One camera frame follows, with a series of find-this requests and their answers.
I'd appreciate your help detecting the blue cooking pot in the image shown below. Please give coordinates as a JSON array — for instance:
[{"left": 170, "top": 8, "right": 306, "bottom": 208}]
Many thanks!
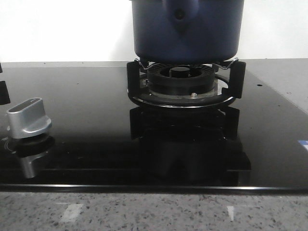
[{"left": 131, "top": 0, "right": 244, "bottom": 64}]

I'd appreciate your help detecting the right black burner pot support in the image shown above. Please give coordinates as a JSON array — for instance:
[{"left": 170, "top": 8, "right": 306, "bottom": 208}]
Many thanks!
[{"left": 127, "top": 58, "right": 246, "bottom": 110}]

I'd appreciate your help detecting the black burner pot support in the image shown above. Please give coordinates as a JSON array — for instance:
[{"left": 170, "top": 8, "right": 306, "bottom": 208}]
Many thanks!
[
  {"left": 0, "top": 62, "right": 11, "bottom": 106},
  {"left": 127, "top": 58, "right": 246, "bottom": 110}
]

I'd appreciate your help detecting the left black burner pot support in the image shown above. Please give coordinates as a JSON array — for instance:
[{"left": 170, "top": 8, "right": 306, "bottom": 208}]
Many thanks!
[{"left": 0, "top": 62, "right": 11, "bottom": 106}]

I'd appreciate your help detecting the right black gas burner head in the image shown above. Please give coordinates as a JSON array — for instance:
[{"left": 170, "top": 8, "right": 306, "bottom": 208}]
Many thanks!
[{"left": 147, "top": 64, "right": 215, "bottom": 95}]

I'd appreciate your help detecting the black glass gas cooktop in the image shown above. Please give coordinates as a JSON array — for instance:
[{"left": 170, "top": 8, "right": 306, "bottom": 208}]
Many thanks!
[{"left": 0, "top": 67, "right": 308, "bottom": 193}]

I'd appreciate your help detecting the white counter tape marker right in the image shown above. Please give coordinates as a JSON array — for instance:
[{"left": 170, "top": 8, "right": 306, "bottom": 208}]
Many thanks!
[{"left": 227, "top": 205, "right": 260, "bottom": 222}]

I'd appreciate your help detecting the white counter tape marker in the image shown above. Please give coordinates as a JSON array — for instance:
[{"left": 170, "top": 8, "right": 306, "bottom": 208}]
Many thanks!
[
  {"left": 61, "top": 204, "right": 83, "bottom": 222},
  {"left": 227, "top": 205, "right": 260, "bottom": 222}
]

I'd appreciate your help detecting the white counter tape marker left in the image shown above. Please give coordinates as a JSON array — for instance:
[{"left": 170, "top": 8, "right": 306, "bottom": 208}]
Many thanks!
[{"left": 61, "top": 204, "right": 83, "bottom": 222}]

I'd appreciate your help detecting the silver right stove knob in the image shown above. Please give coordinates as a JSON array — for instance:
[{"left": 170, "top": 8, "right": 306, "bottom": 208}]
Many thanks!
[{"left": 7, "top": 98, "right": 52, "bottom": 139}]

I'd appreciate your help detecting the blue white cooktop sticker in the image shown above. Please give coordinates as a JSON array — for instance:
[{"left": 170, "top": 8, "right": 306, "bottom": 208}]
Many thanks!
[{"left": 298, "top": 140, "right": 308, "bottom": 151}]

